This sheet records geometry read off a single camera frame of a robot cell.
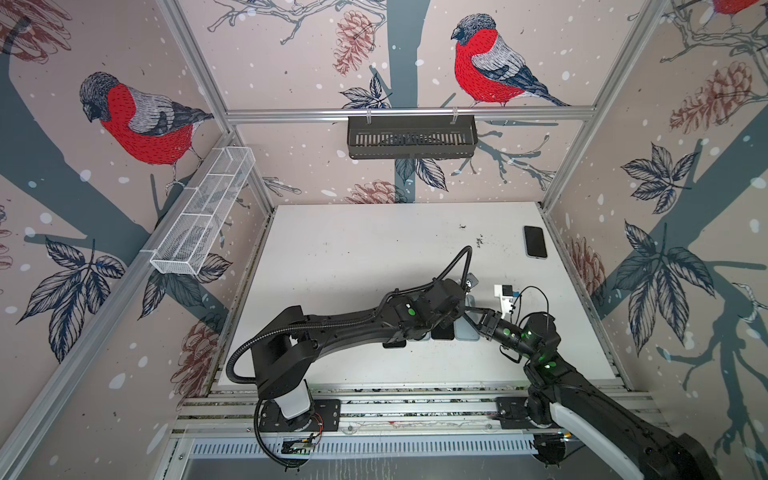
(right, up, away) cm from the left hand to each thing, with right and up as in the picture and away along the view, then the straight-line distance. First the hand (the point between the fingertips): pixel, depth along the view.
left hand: (453, 295), depth 78 cm
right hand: (+1, -5, -3) cm, 5 cm away
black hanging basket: (-11, +51, +28) cm, 59 cm away
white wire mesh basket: (-67, +14, -6) cm, 69 cm away
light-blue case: (+4, -11, +8) cm, 15 cm away
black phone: (-1, -13, +10) cm, 16 cm away
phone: (-16, -16, +8) cm, 24 cm away
